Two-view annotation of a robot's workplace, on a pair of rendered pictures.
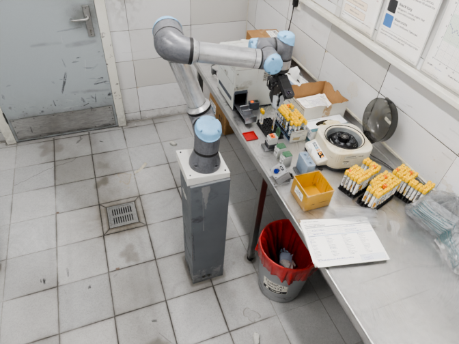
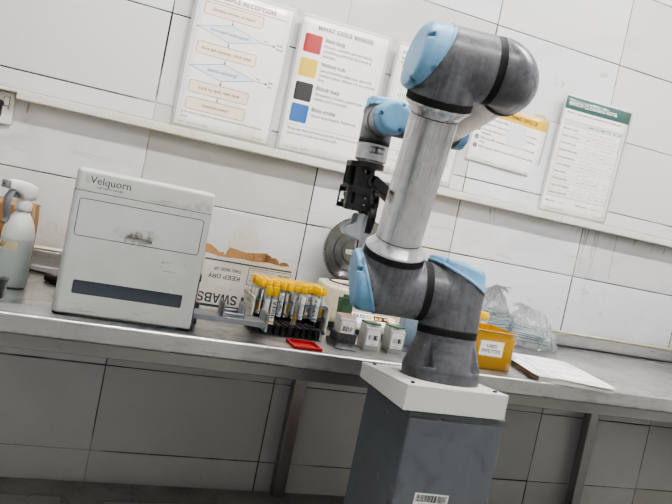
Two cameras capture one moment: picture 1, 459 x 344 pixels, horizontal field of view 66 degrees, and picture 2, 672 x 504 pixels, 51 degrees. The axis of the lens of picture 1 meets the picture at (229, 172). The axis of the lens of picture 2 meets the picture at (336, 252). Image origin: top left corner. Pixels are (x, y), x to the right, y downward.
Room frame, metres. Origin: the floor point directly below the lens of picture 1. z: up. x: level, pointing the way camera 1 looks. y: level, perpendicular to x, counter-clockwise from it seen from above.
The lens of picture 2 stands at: (1.40, 1.50, 1.18)
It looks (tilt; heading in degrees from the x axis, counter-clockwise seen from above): 3 degrees down; 273
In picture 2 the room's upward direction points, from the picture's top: 12 degrees clockwise
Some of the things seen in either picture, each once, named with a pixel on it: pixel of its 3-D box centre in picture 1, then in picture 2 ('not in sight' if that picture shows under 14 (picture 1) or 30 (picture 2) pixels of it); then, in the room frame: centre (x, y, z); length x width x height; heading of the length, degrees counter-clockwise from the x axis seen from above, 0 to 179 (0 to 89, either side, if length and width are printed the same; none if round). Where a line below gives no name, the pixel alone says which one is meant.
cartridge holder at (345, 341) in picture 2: (270, 145); (342, 338); (1.44, -0.21, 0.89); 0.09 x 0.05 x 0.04; 111
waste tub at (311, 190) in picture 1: (311, 190); (478, 344); (1.10, -0.37, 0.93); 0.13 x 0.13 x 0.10; 23
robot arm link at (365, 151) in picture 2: (281, 63); (371, 154); (1.46, -0.19, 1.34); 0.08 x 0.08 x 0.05
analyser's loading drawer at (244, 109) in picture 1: (244, 109); (221, 311); (1.72, -0.06, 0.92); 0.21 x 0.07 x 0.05; 24
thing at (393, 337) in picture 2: (285, 158); (393, 338); (1.32, -0.27, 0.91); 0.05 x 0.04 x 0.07; 114
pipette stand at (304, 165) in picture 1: (304, 166); (418, 332); (1.26, -0.36, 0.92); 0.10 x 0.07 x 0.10; 18
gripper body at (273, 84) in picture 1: (278, 78); (361, 187); (1.47, -0.19, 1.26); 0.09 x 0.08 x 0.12; 21
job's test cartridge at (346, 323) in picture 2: (272, 140); (344, 327); (1.44, -0.21, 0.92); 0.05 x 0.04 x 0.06; 111
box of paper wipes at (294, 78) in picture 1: (294, 77); not in sight; (2.11, -0.37, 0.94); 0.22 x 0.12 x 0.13; 28
